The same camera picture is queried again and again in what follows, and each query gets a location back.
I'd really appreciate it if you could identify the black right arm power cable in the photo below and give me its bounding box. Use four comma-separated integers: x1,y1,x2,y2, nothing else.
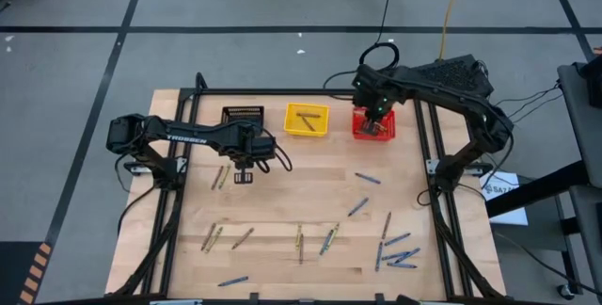
417,183,488,210

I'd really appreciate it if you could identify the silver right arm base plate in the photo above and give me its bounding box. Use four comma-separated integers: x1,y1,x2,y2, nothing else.
425,158,495,178

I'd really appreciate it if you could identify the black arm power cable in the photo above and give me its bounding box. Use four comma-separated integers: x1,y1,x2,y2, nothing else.
417,183,488,210
115,152,164,238

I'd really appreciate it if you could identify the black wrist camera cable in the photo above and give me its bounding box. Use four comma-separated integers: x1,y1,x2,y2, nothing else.
322,68,361,102
253,128,294,174

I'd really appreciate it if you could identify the white printed paper sheet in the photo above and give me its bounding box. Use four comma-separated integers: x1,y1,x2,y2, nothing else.
478,170,530,227

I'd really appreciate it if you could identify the grey side table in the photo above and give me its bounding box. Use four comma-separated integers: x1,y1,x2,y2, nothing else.
557,62,602,297

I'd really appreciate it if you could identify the black table support beam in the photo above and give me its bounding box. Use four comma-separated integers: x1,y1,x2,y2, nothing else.
483,159,592,219

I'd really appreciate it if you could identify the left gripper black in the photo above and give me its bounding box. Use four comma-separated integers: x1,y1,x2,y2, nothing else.
228,125,277,185

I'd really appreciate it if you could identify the black left wrist camera cable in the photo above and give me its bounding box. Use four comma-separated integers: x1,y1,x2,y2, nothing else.
253,128,294,174

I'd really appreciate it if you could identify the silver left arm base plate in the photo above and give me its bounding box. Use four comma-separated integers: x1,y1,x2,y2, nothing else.
122,157,189,175

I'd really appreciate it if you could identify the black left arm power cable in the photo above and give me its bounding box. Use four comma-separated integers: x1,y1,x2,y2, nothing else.
115,152,164,238

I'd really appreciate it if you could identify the yellow slotted plastic basket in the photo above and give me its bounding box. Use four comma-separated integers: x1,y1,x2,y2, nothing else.
283,102,331,138

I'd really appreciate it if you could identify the black equipment box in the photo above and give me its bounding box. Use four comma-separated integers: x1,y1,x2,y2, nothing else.
574,48,602,108

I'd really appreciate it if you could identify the black computer cable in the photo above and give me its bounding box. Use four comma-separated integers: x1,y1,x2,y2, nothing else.
493,83,563,122

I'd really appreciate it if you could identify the red slotted plastic basket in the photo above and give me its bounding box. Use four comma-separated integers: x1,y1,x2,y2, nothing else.
351,105,397,143

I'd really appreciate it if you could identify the coiled black cable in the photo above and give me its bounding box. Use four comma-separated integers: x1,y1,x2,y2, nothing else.
357,0,401,73

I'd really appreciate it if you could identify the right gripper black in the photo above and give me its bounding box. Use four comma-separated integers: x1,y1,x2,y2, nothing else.
365,91,396,136

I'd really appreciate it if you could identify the black perforated computer case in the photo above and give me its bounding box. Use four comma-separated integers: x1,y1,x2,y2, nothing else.
408,53,495,102

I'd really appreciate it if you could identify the black slotted plastic basket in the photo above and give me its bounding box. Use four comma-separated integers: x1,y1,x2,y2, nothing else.
220,104,265,130

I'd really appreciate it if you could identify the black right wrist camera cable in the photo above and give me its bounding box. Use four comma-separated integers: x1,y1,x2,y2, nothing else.
322,68,361,102

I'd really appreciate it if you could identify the yellow cable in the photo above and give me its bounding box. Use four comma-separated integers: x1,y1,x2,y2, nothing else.
437,0,467,60

